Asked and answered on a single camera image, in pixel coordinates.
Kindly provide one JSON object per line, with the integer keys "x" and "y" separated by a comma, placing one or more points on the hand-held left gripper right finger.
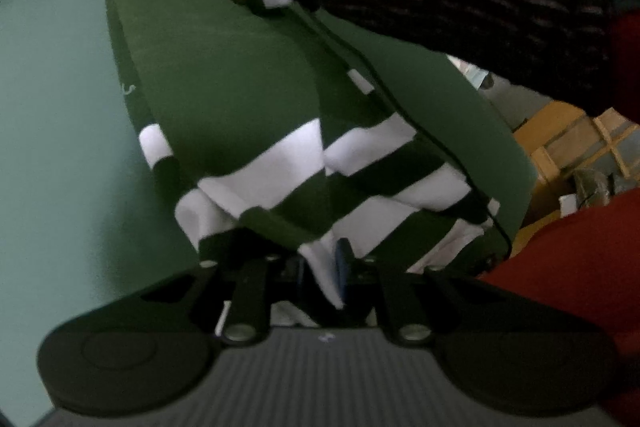
{"x": 344, "y": 267}

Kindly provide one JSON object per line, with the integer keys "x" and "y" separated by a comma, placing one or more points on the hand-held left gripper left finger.
{"x": 287, "y": 274}

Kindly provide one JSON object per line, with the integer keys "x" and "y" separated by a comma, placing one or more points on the green white-striped cardigan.
{"x": 240, "y": 82}

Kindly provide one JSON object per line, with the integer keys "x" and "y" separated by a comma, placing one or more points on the green table cover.
{"x": 60, "y": 132}

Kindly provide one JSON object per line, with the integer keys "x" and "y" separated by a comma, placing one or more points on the person's red garment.
{"x": 575, "y": 267}

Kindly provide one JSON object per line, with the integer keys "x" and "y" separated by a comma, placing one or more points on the cardboard box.
{"x": 555, "y": 132}

